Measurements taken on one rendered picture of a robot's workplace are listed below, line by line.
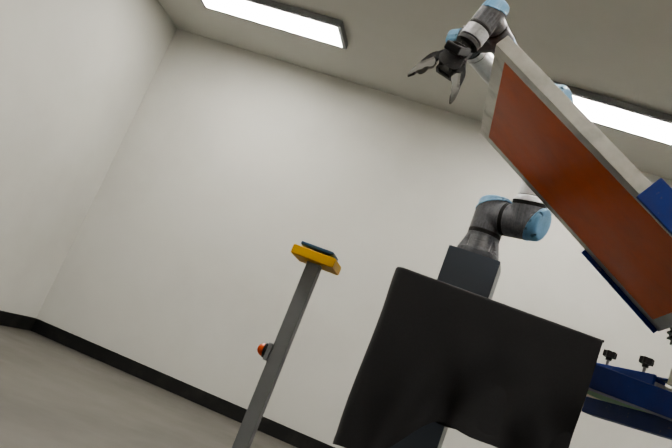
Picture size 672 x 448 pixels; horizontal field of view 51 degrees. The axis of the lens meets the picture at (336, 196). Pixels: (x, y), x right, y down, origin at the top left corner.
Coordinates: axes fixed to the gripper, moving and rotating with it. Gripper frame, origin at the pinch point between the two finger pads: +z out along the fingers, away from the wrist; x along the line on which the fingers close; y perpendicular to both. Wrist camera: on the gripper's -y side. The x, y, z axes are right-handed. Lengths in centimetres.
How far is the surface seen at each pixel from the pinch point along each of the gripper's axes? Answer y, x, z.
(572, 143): -21.2, -42.4, -0.6
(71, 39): 254, 310, 25
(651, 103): 264, -51, -174
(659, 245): -17, -72, 7
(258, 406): 10, -16, 98
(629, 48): 206, -22, -165
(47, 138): 282, 290, 94
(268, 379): 10, -13, 91
